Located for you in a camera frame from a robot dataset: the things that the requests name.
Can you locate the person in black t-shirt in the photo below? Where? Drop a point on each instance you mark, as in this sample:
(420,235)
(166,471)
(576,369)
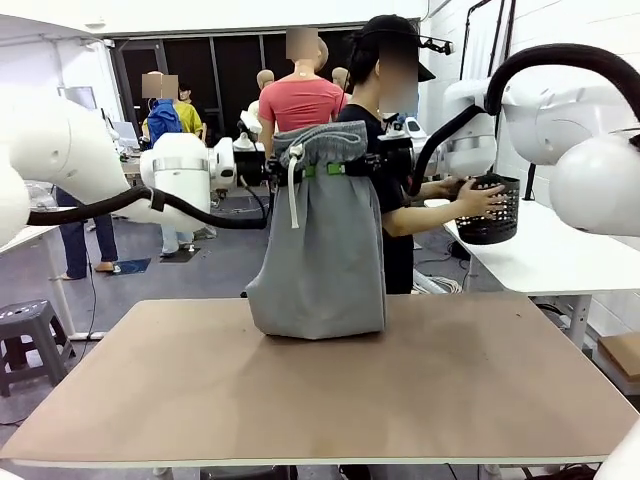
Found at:
(397,250)

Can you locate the figure in blue shirt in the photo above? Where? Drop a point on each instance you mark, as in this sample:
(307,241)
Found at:
(162,125)

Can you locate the black shoe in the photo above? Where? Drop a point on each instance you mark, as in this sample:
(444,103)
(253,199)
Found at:
(356,472)

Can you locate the person's left hand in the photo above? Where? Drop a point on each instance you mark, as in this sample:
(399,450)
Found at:
(447,189)

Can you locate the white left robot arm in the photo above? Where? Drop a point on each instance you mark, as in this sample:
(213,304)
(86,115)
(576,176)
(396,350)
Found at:
(60,150)

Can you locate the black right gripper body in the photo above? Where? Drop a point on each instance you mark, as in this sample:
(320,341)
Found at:
(395,157)

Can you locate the person's right hand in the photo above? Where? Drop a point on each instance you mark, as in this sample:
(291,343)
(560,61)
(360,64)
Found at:
(477,202)

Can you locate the black perforated plastic basket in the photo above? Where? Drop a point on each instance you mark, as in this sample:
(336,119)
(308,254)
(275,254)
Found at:
(492,230)

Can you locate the person in blue jeans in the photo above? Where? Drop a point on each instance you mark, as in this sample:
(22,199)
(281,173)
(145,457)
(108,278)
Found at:
(75,240)

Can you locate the bald mannequin in cream shirt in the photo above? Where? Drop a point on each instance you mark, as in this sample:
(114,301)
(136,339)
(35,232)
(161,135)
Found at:
(257,112)

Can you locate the grey training pants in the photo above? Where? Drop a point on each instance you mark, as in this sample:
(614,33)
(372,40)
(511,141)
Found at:
(325,260)

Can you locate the mannequin in red shirt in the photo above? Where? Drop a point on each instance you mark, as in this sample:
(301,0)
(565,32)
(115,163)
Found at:
(300,102)

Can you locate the person's left forearm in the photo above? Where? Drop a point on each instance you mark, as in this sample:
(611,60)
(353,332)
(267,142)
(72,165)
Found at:
(422,192)

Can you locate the black tripod stand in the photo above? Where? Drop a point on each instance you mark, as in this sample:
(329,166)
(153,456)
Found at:
(530,182)

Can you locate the black cap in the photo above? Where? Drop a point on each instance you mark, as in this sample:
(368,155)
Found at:
(390,30)

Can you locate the figure in yellow shirt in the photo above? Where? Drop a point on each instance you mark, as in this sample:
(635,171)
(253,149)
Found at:
(192,117)

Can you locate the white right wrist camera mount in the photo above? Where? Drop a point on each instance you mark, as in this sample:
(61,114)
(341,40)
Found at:
(400,130)

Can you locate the grey plastic stool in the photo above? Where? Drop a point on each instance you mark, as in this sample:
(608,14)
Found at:
(30,330)

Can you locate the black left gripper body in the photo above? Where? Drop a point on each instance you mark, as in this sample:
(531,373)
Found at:
(252,170)

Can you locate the black pipe stand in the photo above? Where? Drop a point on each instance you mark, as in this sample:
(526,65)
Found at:
(487,35)

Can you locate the person's right forearm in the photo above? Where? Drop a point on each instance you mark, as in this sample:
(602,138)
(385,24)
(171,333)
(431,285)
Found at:
(420,220)

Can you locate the brown cardboard box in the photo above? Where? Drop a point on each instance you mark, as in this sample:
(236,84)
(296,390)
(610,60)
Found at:
(622,360)

